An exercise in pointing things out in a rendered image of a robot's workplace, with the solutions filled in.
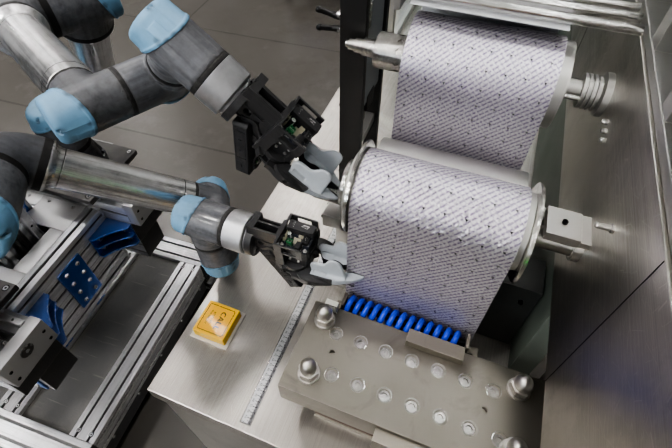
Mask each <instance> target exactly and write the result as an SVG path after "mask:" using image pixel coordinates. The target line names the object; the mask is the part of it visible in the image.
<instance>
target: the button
mask: <svg viewBox="0 0 672 448"><path fill-rule="evenodd" d="M240 318H241V313H240V311H239V310H236V309H234V308H231V307H228V306H226V305H223V304H220V303H218V302H215V301H212V300H211V301H210V302H209V304H208V305H207V307H206V308H205V310H204V312H203V313H202V315H201V316H200V318H199V320H198V321H197V323H196V324H195V326H194V328H193V331H194V333H195V334H196V335H199V336H201V337H204V338H206V339H209V340H211V341H214V342H217V343H219V344H222V345H225V344H226V343H227V341H228V339H229V337H230V335H231V334H232V332H233V330H234V328H235V327H236V325H237V323H238V321H239V319H240Z"/></svg>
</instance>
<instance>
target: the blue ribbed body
mask: <svg viewBox="0 0 672 448"><path fill-rule="evenodd" d="M350 308H352V313H353V314H356V315H357V313H358V311H360V316H362V317H366V315H367V314H368V319H370V320H374V319H375V317H377V322H379V323H383V321H384V320H385V325H387V326H390V327H391V325H392V324H393V323H394V324H393V326H394V328H396V329H400V328H401V326H402V331H405V332H407V333H408V332H409V329H413V330H416V331H419V332H422V333H425V334H428V335H431V336H434V337H436V338H439V339H442V340H445V341H448V342H451V343H454V344H457V345H459V346H462V347H464V346H465V343H466V339H463V338H462V333H461V331H459V330H457V331H456V332H455V333H454V335H452V334H453V330H452V328H450V327H448V328H447V329H446V330H445V332H443V331H444V327H443V325H441V324H439V325H437V327H436V328H435V324H434V322H432V321H429V323H428V324H427V325H426V321H425V319H424V318H421V319H420V320H419V321H418V322H417V317H416V316H415V315H412V316H411V317H410V318H409V316H408V314H407V313H406V312H403V313H402V314H401V316H400V312H399V310H397V309H395V310H393V312H392V311H391V308H390V307H388V306H387V307H385V308H384V309H383V306H382V304H380V303H379V304H377V305H376V306H375V304H374V302H373V301H368V302H366V300H365V298H360V299H359V300H358V297H357V296H356V295H352V296H351V297H350V298H349V299H347V300H346V303H345V307H344V310H345V311H347V312H348V311H349V310H350Z"/></svg>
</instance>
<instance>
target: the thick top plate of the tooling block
mask: <svg viewBox="0 0 672 448"><path fill-rule="evenodd" d="M322 304H325V303H322V302H319V301H315V303H314V306H313V308H312V310H311V312H310V314H309V317H308V319H307V321H306V323H305V325H304V327H303V330H302V332H301V334H300V336H299V338H298V341H297V343H296V345H295V347H294V349H293V352H292V354H291V356H290V358H289V360H288V363H287V365H286V367H285V369H284V371H283V374H282V376H281V378H280V380H279V382H278V389H279V392H280V396H281V397H282V398H284V399H287V400H289V401H292V402H294V403H297V404H299V405H301V406H304V407H306V408H309V409H311V410H314V411H316V412H318V413H321V414H323V415H326V416H328V417H330V418H333V419H335V420H338V421H340V422H343V423H345V424H347V425H350V426H352V427H355V428H357V429H360V430H362V431H364V432H367V433H369V434H372V435H373V434H374V431H375V428H379V429H381V430H384V431H386V432H389V433H391V434H393V435H396V436H398V437H401V438H403V439H406V440H408V441H411V442H413V443H416V444H418V445H420V446H423V447H425V448H499V444H500V443H501V442H502V441H503V440H504V439H508V438H509V437H518V438H521V439H522V440H524V441H525V443H526V444H527V447H528V448H540V444H541V431H542V418H543V405H544V391H545V381H544V380H542V379H539V378H536V377H533V376H530V375H529V376H530V377H531V378H532V379H533V382H534V387H533V388H534V389H533V391H532V392H531V395H530V398H529V399H528V400H526V401H524V402H519V401H516V400H514V399H513V398H512V397H511V396H510V395H509V394H508V391H507V383H508V381H509V380H510V379H511V378H514V377H515V376H516V375H518V374H519V375H520V374H524V373H522V372H519V371H516V370H513V369H510V368H507V367H504V366H502V365H499V364H496V363H493V362H490V361H487V360H484V359H482V358H479V357H476V356H473V355H470V354H467V353H465V354H464V359H463V362H462V364H461V365H459V364H457V363H454V362H451V361H448V360H445V359H443V358H440V357H437V356H434V355H431V354H429V353H426V352H423V351H420V350H418V349H415V348H412V347H409V346H406V345H405V342H406V339H407V335H408V333H407V332H405V331H402V330H399V329H396V328H393V327H390V326H387V325H385V324H382V323H379V322H376V321H373V320H370V319H367V318H365V317H362V316H359V315H356V314H353V313H350V312H347V311H345V310H342V309H338V312H337V313H334V312H333V314H334V316H335V324H334V326H333V327H332V328H330V329H328V330H322V329H319V328H318V327H317V326H316V324H315V316H316V311H317V309H318V307H319V306H320V305H322ZM307 357H309V358H312V359H313V360H314V361H316V362H317V365H318V367H319V369H320V377H319V379H318V380H317V382H315V383H314V384H311V385H306V384H303V383H302V382H301V381H300V380H299V378H298V369H299V364H300V363H301V361H302V360H303V359H304V358H307Z"/></svg>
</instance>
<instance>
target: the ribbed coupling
mask: <svg viewBox="0 0 672 448"><path fill-rule="evenodd" d="M571 76H572V73H571ZM571 76H570V79H569V82H568V85H567V88H566V91H565V94H564V96H563V99H569V100H573V104H572V106H573V107H574V108H579V109H581V108H582V109H584V110H589V111H590V115H591V116H595V117H600V116H601V115H602V114H603V113H604V111H605V109H606V108H607V106H608V104H609V102H610V99H611V97H612V94H613V91H614V88H615V84H616V74H615V73H612V72H606V73H605V74H604V75H603V76H602V75H597V74H592V73H590V74H589V73H586V72H585V73H584V74H583V75H582V77H581V79H578V78H573V77H571ZM563 99H562V101H563ZM562 101H561V103H562Z"/></svg>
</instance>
